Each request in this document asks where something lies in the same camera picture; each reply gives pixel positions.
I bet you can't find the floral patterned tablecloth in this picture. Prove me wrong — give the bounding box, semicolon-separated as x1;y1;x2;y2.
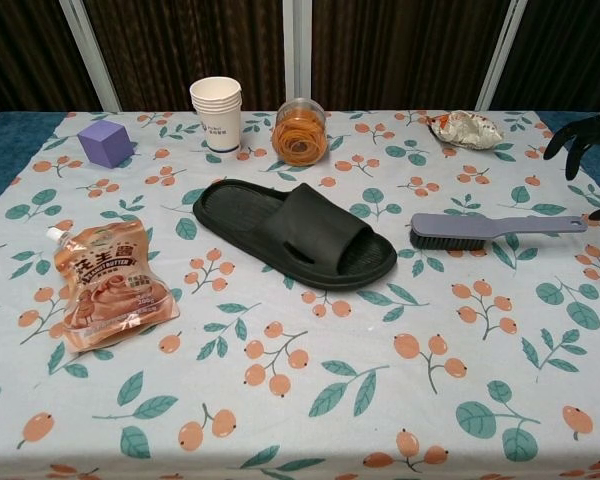
0;108;600;480

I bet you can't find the grey purple brush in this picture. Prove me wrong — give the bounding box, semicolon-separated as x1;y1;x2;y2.
409;212;590;251

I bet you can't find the black rubber slipper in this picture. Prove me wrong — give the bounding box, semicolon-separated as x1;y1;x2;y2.
192;180;399;290

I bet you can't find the brown slatted partition panel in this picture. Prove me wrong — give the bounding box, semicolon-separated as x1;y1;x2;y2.
294;0;524;112
474;0;600;112
0;0;121;112
59;0;301;112

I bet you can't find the bag of red snacks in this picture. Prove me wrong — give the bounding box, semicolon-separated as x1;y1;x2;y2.
46;215;181;355

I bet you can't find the orange cookie packet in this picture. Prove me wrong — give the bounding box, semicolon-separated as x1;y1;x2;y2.
271;98;329;164

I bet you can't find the white paper cup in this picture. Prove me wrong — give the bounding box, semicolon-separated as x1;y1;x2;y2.
189;78;244;154

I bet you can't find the crumpled snack bag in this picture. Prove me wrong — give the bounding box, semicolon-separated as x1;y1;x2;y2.
426;110;504;150

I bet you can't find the purple cube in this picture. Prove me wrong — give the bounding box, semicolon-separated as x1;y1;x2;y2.
76;119;136;170

